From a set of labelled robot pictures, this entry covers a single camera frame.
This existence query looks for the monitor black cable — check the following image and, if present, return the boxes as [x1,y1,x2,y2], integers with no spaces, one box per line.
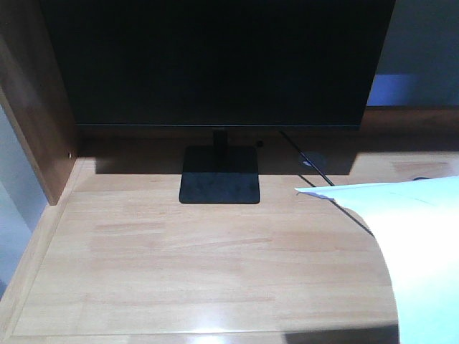
[278,129,336,187]

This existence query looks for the white paper sheets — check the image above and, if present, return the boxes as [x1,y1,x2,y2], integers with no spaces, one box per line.
[297,176,458,343]

